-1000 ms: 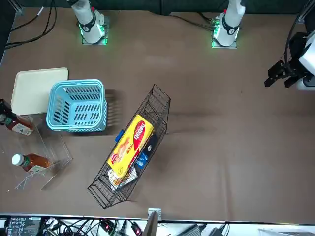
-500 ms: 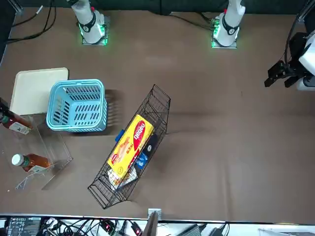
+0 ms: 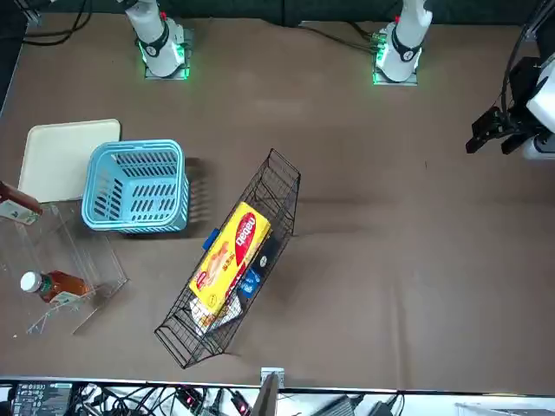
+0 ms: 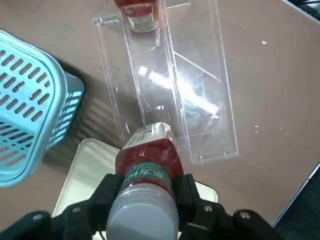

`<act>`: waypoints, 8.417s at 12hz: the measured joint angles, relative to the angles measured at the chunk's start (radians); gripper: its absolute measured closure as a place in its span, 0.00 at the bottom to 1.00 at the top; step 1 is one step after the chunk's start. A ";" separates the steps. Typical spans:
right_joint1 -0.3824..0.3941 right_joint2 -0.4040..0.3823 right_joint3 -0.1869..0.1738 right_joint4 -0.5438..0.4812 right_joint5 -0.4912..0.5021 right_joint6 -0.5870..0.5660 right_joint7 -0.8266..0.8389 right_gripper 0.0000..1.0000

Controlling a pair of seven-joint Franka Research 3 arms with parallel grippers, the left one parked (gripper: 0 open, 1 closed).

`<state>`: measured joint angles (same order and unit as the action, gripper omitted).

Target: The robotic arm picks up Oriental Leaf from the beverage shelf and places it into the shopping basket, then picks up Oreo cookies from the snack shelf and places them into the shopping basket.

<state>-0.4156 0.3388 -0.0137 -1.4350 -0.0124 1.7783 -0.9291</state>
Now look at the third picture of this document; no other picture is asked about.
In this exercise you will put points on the black labelled power adapter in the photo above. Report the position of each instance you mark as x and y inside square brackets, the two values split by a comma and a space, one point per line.
[39, 401]

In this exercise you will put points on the yellow wafer box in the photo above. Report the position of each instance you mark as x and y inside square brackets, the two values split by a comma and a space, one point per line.
[225, 260]

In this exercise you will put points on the aluminium camera post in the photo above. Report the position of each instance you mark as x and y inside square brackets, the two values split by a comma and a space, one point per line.
[266, 398]

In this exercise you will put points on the dark chocolate cookie box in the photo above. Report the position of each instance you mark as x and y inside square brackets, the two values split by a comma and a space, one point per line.
[265, 253]

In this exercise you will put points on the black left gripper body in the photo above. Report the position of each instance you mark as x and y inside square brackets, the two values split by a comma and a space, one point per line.
[522, 82]

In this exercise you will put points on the black power strip red light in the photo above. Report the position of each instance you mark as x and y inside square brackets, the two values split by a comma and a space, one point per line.
[187, 398]
[242, 405]

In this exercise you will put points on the amber tea bottle white cap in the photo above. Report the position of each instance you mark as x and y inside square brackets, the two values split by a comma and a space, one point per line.
[19, 197]
[65, 284]

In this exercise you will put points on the cream plastic tray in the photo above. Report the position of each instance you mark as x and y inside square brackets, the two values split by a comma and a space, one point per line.
[56, 160]

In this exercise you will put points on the black finned power supply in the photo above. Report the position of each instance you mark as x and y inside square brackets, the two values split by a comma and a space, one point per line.
[338, 409]

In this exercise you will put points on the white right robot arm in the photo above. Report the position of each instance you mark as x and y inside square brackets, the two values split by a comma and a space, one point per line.
[152, 34]

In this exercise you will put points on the small black power adapter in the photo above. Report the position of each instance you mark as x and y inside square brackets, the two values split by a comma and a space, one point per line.
[379, 411]

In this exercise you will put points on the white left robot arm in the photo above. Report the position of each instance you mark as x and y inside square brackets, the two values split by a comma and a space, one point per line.
[407, 34]

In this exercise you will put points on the blue Oreo cookie packet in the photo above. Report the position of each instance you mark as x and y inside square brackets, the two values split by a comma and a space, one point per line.
[251, 284]

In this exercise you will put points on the light blue plastic basket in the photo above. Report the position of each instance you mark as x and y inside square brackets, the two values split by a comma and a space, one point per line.
[93, 216]

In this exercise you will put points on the white cracker box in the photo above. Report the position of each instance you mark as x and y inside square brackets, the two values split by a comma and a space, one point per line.
[206, 318]

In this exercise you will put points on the clear acrylic beverage shelf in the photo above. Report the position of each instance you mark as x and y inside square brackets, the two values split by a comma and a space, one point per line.
[99, 268]

